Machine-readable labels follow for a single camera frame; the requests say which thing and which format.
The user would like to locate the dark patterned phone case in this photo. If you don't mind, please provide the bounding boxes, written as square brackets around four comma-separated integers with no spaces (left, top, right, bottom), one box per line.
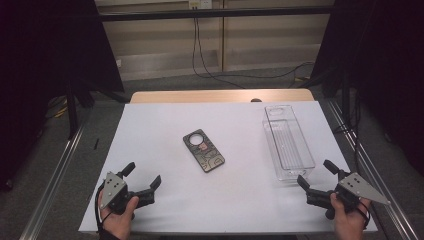
[182,128,226,174]

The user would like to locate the black floor cable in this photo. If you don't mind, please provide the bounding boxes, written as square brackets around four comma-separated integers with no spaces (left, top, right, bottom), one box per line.
[191,17,316,90]

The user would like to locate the metal floor rail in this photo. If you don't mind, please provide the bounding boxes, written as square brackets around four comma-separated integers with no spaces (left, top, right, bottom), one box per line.
[19,123,85,240]
[327,99,418,240]

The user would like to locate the black stand leg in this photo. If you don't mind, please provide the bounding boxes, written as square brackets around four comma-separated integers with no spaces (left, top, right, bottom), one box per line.
[64,79,80,140]

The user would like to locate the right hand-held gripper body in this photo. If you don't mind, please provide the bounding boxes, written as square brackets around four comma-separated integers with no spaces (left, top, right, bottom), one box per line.
[324,171,392,221]

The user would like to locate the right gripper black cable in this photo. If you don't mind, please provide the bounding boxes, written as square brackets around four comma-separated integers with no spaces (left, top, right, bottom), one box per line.
[354,199,372,231]

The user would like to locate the dark curtain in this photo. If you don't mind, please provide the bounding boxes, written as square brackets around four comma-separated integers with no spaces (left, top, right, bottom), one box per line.
[0,0,126,193]
[310,0,424,176]

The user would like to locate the clear plastic box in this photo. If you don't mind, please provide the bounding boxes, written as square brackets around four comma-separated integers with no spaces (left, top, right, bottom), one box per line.
[262,104,317,182]

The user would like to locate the person's left hand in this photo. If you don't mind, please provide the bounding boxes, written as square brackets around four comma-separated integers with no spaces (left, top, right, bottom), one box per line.
[98,195,140,240]

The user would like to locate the person's right hand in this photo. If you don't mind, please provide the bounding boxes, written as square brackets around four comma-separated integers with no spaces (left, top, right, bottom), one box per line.
[329,192,372,240]

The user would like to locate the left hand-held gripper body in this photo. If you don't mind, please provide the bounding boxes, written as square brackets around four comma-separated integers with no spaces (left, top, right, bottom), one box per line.
[99,170,135,216]

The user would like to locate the black horizontal bar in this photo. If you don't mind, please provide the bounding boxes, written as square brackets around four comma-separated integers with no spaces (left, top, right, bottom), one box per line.
[99,5,335,22]

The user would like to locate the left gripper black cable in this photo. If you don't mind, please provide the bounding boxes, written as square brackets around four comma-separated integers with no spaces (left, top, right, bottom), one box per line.
[94,182,114,234]

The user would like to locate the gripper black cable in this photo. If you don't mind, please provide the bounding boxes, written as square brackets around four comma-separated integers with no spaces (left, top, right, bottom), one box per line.
[354,199,372,231]
[94,182,114,234]

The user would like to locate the white wall socket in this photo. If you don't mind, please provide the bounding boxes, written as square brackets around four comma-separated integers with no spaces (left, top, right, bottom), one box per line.
[188,0,213,10]

